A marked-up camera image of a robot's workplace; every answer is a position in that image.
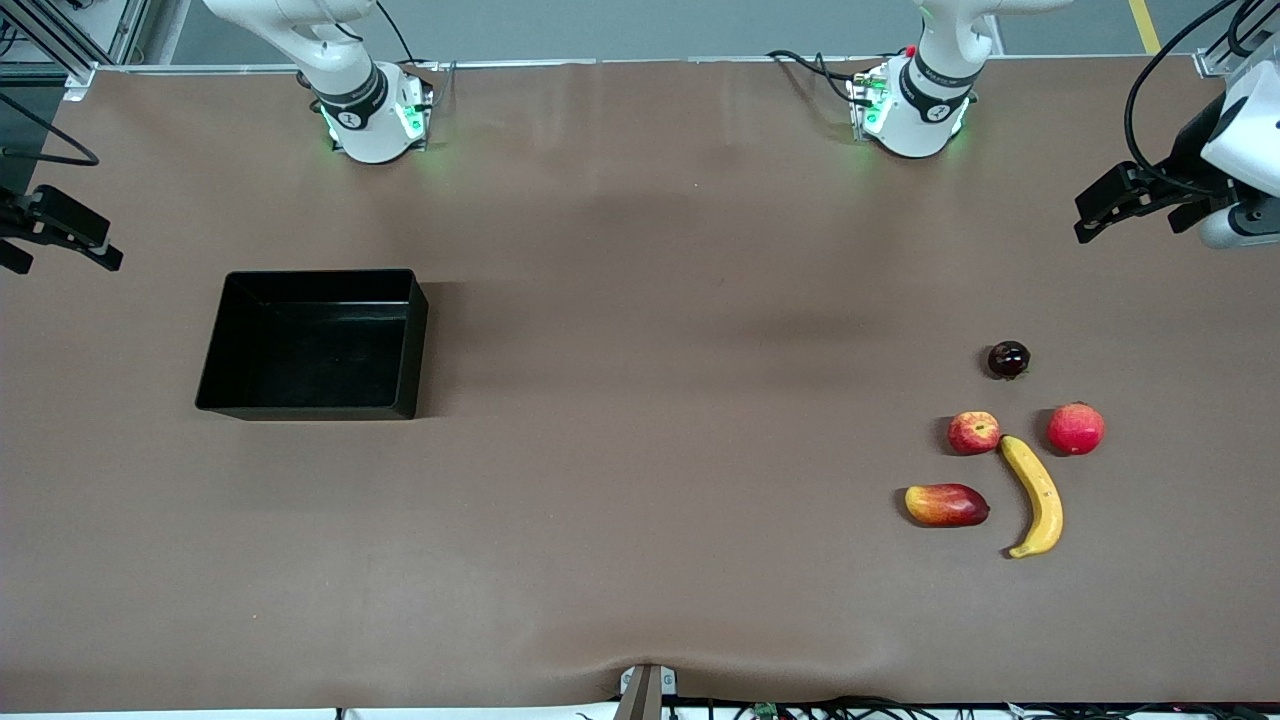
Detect black plastic box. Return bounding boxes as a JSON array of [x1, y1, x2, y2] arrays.
[[195, 268, 429, 421]]

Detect small red yellow apple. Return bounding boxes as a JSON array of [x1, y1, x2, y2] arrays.
[[947, 410, 1002, 457]]

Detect yellow banana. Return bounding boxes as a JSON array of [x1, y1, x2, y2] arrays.
[[999, 434, 1065, 560]]

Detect large red apple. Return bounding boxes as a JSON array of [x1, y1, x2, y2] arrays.
[[1046, 401, 1107, 457]]

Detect dark purple plum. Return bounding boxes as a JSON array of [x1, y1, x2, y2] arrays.
[[987, 340, 1032, 381]]

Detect red yellow mango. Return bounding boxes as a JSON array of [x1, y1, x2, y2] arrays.
[[904, 482, 991, 529]]

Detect brown table mat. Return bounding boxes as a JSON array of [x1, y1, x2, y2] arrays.
[[0, 55, 1280, 713]]

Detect aluminium frame profile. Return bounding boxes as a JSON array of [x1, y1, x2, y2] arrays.
[[1195, 0, 1280, 81], [0, 0, 151, 101]]

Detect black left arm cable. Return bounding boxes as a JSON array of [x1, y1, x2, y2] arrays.
[[1123, 0, 1246, 196]]

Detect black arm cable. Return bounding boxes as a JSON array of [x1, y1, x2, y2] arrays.
[[0, 95, 101, 167], [1123, 0, 1246, 196]]

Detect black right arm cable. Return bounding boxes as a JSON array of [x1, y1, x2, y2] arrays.
[[0, 95, 101, 167]]

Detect black cables at arm base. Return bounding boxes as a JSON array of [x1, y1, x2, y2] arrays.
[[767, 48, 906, 106]]

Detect metal table edge bracket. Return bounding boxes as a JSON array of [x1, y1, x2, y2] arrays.
[[618, 664, 678, 720]]

